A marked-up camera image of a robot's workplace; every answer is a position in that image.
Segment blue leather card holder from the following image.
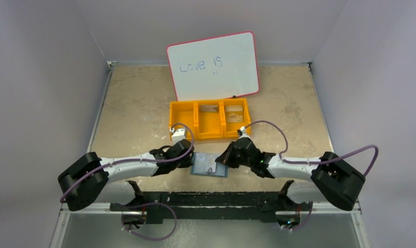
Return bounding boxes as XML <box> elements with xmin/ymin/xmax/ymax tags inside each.
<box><xmin>190</xmin><ymin>152</ymin><xmax>228</xmax><ymax>178</ymax></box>

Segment grey credit card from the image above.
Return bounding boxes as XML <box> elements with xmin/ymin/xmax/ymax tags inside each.
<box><xmin>199</xmin><ymin>104</ymin><xmax>218</xmax><ymax>113</ymax></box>

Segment white VIP card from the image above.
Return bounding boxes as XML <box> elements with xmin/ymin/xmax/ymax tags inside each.
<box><xmin>193</xmin><ymin>152</ymin><xmax>217</xmax><ymax>174</ymax></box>

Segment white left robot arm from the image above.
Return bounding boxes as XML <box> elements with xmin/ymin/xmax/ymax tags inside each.
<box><xmin>57</xmin><ymin>139</ymin><xmax>194</xmax><ymax>211</ymax></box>

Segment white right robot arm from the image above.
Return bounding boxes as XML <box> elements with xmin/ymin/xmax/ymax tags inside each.
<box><xmin>215</xmin><ymin>137</ymin><xmax>365</xmax><ymax>211</ymax></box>

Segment cards in right bin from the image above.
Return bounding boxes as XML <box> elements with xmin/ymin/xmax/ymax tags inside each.
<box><xmin>224</xmin><ymin>105</ymin><xmax>244</xmax><ymax>123</ymax></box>

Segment yellow right bin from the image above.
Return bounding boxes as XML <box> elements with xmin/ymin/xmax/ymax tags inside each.
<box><xmin>220</xmin><ymin>98</ymin><xmax>252</xmax><ymax>138</ymax></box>

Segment yellow bin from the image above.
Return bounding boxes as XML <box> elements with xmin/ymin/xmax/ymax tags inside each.
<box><xmin>195</xmin><ymin>100</ymin><xmax>223</xmax><ymax>141</ymax></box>
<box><xmin>220</xmin><ymin>98</ymin><xmax>252</xmax><ymax>138</ymax></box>
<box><xmin>169</xmin><ymin>101</ymin><xmax>198</xmax><ymax>140</ymax></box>

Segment yellow middle bin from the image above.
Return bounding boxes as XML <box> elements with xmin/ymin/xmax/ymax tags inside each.
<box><xmin>195</xmin><ymin>100</ymin><xmax>223</xmax><ymax>141</ymax></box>

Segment yellow left bin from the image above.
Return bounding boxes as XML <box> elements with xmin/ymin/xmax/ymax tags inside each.
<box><xmin>169</xmin><ymin>101</ymin><xmax>198</xmax><ymax>140</ymax></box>

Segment pink framed whiteboard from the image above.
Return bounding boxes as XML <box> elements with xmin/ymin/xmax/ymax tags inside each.
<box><xmin>166</xmin><ymin>31</ymin><xmax>259</xmax><ymax>101</ymax></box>

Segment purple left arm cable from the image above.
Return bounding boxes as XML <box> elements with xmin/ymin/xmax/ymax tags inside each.
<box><xmin>59</xmin><ymin>123</ymin><xmax>195</xmax><ymax>204</ymax></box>

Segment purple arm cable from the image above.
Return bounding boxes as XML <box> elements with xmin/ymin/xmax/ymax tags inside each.
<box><xmin>243</xmin><ymin>120</ymin><xmax>380</xmax><ymax>179</ymax></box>
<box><xmin>59</xmin><ymin>123</ymin><xmax>195</xmax><ymax>204</ymax></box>

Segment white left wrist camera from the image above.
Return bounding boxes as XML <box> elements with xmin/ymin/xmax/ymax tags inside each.
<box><xmin>170</xmin><ymin>127</ymin><xmax>187</xmax><ymax>144</ymax></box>

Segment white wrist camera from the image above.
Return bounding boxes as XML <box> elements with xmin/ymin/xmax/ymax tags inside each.
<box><xmin>170</xmin><ymin>127</ymin><xmax>187</xmax><ymax>144</ymax></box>
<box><xmin>237</xmin><ymin>126</ymin><xmax>250</xmax><ymax>139</ymax></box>

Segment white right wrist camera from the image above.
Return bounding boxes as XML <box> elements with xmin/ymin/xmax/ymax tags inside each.
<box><xmin>237</xmin><ymin>126</ymin><xmax>250</xmax><ymax>139</ymax></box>

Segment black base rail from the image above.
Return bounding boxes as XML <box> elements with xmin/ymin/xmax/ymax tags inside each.
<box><xmin>110</xmin><ymin>190</ymin><xmax>312</xmax><ymax>226</ymax></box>

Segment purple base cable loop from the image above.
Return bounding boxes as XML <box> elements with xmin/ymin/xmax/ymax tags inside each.
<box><xmin>121</xmin><ymin>203</ymin><xmax>178</xmax><ymax>241</ymax></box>

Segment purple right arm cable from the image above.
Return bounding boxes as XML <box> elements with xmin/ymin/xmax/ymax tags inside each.
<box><xmin>243</xmin><ymin>120</ymin><xmax>380</xmax><ymax>179</ymax></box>

